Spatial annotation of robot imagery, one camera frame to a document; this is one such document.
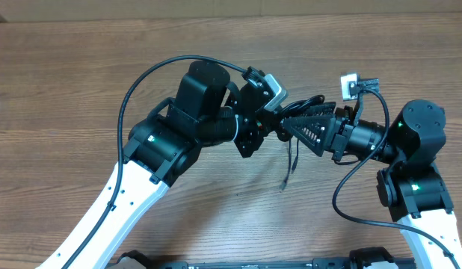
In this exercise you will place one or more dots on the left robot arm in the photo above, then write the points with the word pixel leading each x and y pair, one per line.
pixel 208 109

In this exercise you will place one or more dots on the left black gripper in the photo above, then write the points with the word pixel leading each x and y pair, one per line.
pixel 259 128

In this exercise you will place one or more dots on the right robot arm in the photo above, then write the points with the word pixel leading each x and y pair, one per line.
pixel 410 185

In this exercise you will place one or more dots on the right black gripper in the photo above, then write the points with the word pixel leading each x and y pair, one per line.
pixel 331 131

